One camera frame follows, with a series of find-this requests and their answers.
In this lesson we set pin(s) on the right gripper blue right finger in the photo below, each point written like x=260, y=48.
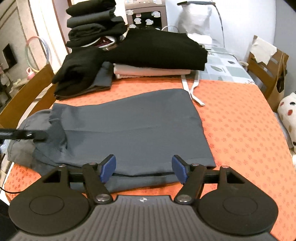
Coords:
x=192, y=179

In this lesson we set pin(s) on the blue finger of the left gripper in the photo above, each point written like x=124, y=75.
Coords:
x=15, y=134

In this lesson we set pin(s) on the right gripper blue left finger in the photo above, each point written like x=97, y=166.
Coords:
x=95, y=176

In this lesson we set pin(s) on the grey trousers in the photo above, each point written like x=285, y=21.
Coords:
x=143, y=132

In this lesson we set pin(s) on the stack of dark folded clothes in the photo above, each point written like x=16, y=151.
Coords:
x=91, y=20

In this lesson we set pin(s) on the wooden chair at left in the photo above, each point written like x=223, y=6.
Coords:
x=14, y=110

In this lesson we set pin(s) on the pink kettlebell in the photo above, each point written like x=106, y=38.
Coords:
x=30, y=73

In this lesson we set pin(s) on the orange patterned table mat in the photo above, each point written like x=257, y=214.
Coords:
x=241, y=130

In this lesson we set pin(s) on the black garment on left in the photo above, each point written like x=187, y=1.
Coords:
x=78, y=71

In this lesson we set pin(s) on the colourful hula hoop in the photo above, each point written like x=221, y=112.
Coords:
x=36, y=51

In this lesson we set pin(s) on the dark grey folded cloth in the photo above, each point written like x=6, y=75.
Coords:
x=102, y=81

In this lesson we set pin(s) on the beige folded garment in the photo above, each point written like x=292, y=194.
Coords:
x=126, y=71

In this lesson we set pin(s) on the polka dot plush pillow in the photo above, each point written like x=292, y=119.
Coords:
x=287, y=113

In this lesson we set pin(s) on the large black folded garment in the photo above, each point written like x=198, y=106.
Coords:
x=158, y=49

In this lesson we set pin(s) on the wooden chair with paper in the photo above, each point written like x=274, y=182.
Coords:
x=263, y=62

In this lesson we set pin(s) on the white power adapter box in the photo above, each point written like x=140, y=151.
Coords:
x=203, y=40

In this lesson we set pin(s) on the white plastic bag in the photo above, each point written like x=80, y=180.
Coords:
x=194, y=18

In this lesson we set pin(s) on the pink water dispenser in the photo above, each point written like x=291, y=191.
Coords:
x=146, y=14

